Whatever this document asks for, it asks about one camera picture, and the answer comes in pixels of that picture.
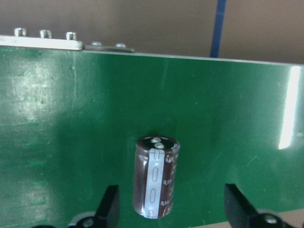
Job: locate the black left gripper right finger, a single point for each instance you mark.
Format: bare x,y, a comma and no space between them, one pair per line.
239,212

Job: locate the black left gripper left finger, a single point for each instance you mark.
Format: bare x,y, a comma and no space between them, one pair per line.
108,212

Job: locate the brown cylindrical capacitor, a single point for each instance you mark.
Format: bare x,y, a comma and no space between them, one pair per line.
154,173

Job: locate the green conveyor belt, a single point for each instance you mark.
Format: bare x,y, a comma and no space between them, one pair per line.
71,114

